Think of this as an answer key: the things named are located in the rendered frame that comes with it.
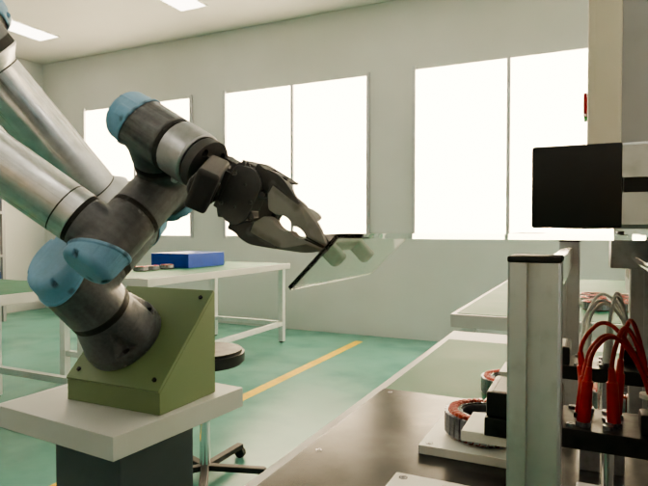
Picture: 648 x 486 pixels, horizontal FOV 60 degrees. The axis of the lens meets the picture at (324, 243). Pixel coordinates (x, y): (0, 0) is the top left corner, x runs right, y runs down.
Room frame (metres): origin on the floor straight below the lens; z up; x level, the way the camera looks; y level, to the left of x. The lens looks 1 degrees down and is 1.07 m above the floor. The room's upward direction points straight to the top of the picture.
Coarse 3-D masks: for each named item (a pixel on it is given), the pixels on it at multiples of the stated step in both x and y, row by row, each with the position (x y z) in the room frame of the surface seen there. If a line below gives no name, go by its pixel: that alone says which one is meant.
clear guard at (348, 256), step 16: (336, 240) 0.56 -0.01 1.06; (352, 240) 0.60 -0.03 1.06; (368, 240) 0.65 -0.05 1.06; (384, 240) 0.70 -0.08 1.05; (400, 240) 0.77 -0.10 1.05; (320, 256) 0.57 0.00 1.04; (336, 256) 0.61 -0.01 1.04; (352, 256) 0.66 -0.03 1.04; (368, 256) 0.71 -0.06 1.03; (384, 256) 0.77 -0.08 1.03; (304, 272) 0.58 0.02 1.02; (320, 272) 0.61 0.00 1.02; (336, 272) 0.66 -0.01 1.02; (352, 272) 0.71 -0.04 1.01; (368, 272) 0.78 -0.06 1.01
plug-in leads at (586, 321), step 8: (608, 296) 0.73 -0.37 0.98; (616, 296) 0.71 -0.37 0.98; (592, 304) 0.72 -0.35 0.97; (600, 304) 0.71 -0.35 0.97; (608, 304) 0.71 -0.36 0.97; (616, 304) 0.73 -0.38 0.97; (624, 304) 0.72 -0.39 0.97; (592, 312) 0.71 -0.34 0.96; (616, 312) 0.71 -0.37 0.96; (624, 312) 0.71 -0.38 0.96; (584, 320) 0.72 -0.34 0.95; (608, 320) 0.70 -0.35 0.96; (624, 320) 0.71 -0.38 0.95; (584, 328) 0.72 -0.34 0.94; (608, 328) 0.70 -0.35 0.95; (584, 344) 0.70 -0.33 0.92; (608, 344) 0.70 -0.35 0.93; (584, 352) 0.70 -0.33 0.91; (608, 352) 0.70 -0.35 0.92; (624, 352) 0.71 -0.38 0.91; (608, 360) 0.70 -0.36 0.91; (624, 360) 0.71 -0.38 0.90; (632, 360) 0.71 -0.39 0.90
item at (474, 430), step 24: (504, 384) 0.53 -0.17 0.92; (504, 408) 0.50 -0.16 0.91; (480, 432) 0.52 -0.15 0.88; (504, 432) 0.50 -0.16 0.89; (576, 432) 0.48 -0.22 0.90; (600, 432) 0.47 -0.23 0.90; (624, 432) 0.47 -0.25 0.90; (600, 456) 0.52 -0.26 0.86; (624, 456) 0.46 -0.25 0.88; (600, 480) 0.50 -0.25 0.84
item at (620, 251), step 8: (616, 232) 0.63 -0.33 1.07; (624, 232) 0.62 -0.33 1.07; (616, 240) 0.62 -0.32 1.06; (624, 240) 0.61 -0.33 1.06; (632, 240) 0.61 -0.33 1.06; (640, 240) 0.61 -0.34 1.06; (616, 248) 0.62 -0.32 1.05; (624, 248) 0.61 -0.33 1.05; (632, 248) 0.61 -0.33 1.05; (640, 248) 0.61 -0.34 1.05; (608, 256) 0.67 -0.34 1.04; (616, 256) 0.62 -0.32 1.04; (624, 256) 0.61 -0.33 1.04; (616, 264) 0.62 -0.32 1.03; (624, 264) 0.61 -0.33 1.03; (632, 264) 0.61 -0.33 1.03
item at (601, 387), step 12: (564, 348) 0.70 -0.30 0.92; (564, 360) 0.70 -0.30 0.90; (576, 360) 0.73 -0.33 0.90; (600, 360) 0.72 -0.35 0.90; (504, 372) 0.74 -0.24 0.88; (564, 372) 0.70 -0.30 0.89; (576, 372) 0.70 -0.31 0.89; (600, 372) 0.68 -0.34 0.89; (624, 372) 0.67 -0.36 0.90; (636, 372) 0.67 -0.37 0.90; (600, 384) 0.69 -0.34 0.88; (636, 384) 0.67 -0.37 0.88; (600, 396) 0.69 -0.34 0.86; (600, 408) 0.69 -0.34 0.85
